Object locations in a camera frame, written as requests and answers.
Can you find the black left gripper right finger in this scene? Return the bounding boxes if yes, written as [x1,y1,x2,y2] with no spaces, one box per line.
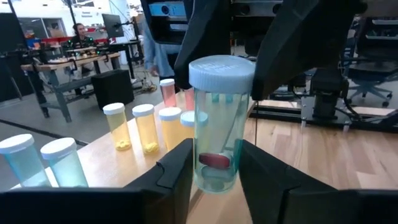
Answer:
[238,139,340,224]

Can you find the wooden workbench grey legs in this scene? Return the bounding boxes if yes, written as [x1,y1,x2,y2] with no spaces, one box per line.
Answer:
[21,51,122,124]

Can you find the black computer monitor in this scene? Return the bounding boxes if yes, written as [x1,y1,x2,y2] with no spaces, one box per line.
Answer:
[101,13,125,39]

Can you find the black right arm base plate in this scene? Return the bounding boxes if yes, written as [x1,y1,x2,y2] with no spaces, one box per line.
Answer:
[300,95,398,125]

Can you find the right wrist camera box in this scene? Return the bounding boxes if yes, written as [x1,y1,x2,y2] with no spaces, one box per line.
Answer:
[148,1,187,18]

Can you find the seated person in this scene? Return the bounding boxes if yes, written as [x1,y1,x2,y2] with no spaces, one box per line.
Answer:
[70,22,97,50]

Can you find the black partition panel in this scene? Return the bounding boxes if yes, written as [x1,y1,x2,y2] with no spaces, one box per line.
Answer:
[0,12,35,103]

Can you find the red pill bottle white cap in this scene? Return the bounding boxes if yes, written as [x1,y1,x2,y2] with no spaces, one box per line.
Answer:
[183,88,196,111]
[159,78,177,108]

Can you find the black aluminium table frame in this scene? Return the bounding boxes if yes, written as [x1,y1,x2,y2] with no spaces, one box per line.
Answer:
[248,104,398,133]

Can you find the wooden shelf black metal legs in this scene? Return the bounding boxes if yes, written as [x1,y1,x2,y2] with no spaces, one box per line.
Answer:
[11,91,261,224]

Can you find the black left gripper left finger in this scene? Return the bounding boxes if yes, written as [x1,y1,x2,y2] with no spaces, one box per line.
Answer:
[123,138,195,224]

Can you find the black cube-shaped box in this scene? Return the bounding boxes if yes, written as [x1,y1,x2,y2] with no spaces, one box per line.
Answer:
[90,68,135,110]

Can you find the black office chair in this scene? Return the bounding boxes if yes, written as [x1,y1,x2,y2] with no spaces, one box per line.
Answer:
[341,17,398,108]

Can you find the standing person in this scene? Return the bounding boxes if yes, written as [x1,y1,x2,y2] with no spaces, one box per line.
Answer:
[141,12,183,78]

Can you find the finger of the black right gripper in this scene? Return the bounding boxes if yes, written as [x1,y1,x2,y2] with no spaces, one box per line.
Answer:
[173,0,233,90]
[251,0,368,101]

